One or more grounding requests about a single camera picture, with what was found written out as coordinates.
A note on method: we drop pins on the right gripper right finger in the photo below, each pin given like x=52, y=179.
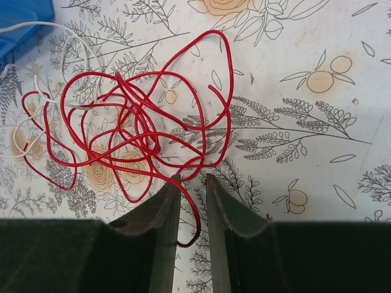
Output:
x=252, y=254

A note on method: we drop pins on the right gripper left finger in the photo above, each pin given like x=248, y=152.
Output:
x=135, y=253

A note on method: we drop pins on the floral table mat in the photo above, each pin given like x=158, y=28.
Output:
x=289, y=56

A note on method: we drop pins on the blue plastic divided bin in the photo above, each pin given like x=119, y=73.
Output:
x=20, y=11

